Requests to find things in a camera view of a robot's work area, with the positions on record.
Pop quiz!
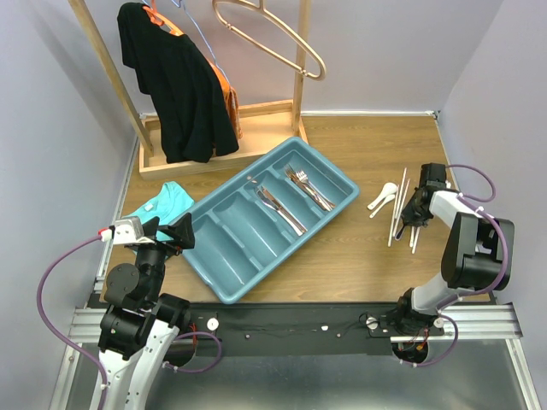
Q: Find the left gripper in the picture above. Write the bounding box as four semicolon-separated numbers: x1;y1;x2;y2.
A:
136;211;195;305

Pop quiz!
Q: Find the copper knife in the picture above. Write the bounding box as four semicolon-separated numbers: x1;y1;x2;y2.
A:
260;186;308;236

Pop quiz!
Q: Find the silver knife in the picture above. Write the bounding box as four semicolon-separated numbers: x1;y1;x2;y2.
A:
255;186;307;236

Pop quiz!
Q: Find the dark copper fork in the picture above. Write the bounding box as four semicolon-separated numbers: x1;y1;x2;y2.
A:
285;168;333;212

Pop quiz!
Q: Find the silver fork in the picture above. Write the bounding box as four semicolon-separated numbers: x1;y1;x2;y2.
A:
296;170;335;212

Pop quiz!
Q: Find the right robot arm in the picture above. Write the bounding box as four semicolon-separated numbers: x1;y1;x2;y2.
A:
386;163;515;335

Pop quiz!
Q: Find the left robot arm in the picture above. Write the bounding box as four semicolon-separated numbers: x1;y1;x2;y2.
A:
91;213;195;409

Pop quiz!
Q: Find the white chopstick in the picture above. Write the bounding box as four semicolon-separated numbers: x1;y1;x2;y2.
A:
387;167;407;247
410;227;421;254
392;179;410;238

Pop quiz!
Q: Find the teal folded t-shirt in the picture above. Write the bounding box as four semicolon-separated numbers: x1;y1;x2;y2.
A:
125;181;195;226

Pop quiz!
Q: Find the small white spoon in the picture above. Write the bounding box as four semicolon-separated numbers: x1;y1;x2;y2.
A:
369;194;396;219

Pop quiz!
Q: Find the white ceramic spoon left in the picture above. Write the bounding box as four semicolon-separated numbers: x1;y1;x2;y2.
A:
367;182;397;210

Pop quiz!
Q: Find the blue-grey plastic cutlery tray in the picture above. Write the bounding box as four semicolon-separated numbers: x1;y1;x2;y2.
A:
163;138;360;304

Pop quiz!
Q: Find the black t-shirt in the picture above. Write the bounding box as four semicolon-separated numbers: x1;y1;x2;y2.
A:
117;3;239;163

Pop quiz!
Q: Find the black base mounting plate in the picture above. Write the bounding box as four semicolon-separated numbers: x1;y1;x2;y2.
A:
164;302;414;358

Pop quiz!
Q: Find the wooden clothes rack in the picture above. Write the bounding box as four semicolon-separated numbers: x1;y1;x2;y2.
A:
70;1;307;179

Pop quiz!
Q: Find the orange garment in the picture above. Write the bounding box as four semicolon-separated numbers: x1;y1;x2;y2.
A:
206;59;243;141

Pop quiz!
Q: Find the orange plastic hanger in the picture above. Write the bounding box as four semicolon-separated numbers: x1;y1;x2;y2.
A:
143;2;184;37

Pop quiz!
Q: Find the copper metal hanger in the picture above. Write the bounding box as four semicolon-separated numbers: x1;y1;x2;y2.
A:
212;1;326;81

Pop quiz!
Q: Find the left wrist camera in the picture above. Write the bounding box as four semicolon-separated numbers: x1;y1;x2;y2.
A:
98;216;154;245

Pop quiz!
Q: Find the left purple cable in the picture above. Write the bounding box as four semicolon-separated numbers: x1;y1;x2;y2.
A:
36;230;111;410

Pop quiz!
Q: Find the aluminium frame rail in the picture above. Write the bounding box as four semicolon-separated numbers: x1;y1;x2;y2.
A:
66;302;539;409

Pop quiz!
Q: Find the blue wire hanger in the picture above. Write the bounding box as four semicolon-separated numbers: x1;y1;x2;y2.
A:
172;0;231;85

